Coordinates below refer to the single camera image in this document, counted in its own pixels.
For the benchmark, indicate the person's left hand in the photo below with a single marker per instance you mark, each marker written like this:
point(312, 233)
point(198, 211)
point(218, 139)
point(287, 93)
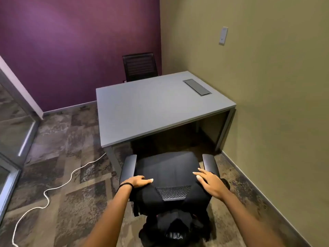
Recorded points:
point(137, 182)

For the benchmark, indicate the person's right hand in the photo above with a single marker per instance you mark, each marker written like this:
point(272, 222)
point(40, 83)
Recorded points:
point(210, 185)

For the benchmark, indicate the black office chair with armrests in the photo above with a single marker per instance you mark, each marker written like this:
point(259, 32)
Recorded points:
point(167, 167)

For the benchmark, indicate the black backpack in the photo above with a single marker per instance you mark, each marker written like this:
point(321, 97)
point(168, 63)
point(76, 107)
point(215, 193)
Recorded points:
point(177, 223)

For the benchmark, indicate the person's right forearm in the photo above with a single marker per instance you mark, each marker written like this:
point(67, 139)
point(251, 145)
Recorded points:
point(249, 221)

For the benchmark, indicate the person's left forearm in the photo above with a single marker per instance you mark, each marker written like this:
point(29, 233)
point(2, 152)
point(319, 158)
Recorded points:
point(110, 218)

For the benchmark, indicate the grey office table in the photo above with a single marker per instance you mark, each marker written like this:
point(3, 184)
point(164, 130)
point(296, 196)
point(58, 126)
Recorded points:
point(154, 110)

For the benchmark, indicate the black mesh guest chair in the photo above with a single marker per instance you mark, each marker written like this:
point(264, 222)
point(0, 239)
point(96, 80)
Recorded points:
point(140, 65)

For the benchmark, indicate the black wrist band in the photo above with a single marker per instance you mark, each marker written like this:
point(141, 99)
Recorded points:
point(126, 184)

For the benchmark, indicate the glass partition with metal frame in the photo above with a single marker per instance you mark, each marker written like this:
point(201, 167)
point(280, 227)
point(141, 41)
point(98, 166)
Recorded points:
point(15, 120)

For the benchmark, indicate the white wall switch plate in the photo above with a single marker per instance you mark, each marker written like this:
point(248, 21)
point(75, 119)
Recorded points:
point(223, 35)

